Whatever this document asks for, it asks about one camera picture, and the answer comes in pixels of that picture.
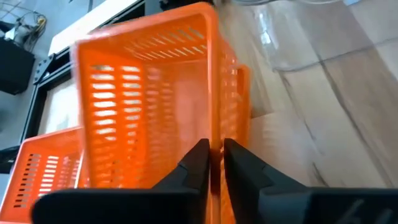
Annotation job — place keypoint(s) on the orange plastic basket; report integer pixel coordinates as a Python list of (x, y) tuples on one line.
[(186, 102), (62, 146)]

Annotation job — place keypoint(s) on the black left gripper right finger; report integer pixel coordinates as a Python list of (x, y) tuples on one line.
[(255, 199)]

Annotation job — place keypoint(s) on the black equipment case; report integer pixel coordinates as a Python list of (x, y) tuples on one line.
[(15, 68)]

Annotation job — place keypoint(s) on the white panel board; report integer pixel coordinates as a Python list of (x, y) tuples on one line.
[(93, 25)]

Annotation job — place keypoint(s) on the left clear plastic bin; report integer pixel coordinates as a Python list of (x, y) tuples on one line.
[(326, 93)]

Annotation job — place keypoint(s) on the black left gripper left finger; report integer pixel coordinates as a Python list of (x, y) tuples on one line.
[(180, 202)]

